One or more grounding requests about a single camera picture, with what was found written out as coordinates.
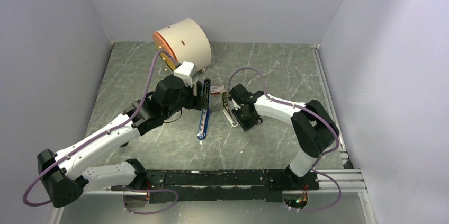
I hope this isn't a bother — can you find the aluminium frame rail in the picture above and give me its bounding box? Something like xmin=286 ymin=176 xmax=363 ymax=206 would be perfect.
xmin=47 ymin=44 xmax=378 ymax=224

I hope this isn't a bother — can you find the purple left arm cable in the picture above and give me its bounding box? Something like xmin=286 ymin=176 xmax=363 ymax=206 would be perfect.
xmin=22 ymin=49 xmax=180 ymax=216

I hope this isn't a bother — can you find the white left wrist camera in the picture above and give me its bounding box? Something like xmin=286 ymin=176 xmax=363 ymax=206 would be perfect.
xmin=173 ymin=61 xmax=197 ymax=87

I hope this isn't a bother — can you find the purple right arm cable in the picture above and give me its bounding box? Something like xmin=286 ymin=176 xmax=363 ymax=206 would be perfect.
xmin=226 ymin=67 xmax=343 ymax=213

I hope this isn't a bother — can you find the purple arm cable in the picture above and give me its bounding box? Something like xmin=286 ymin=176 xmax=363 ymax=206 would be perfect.
xmin=226 ymin=67 xmax=343 ymax=213
xmin=22 ymin=49 xmax=180 ymax=216

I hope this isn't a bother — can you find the red staple box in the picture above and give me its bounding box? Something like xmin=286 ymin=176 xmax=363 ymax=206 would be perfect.
xmin=210 ymin=85 xmax=226 ymax=95

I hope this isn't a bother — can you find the beige olive stapler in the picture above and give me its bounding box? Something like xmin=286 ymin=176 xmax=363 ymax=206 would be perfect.
xmin=220 ymin=91 xmax=239 ymax=128

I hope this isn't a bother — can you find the blue black stapler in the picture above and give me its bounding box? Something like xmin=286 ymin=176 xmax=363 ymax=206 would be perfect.
xmin=197 ymin=78 xmax=211 ymax=141

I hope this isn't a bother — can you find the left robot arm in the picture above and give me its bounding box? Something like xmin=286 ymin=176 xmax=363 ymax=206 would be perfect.
xmin=38 ymin=75 xmax=211 ymax=208

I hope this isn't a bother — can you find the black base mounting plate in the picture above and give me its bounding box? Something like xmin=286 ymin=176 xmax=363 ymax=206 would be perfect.
xmin=111 ymin=169 xmax=320 ymax=204

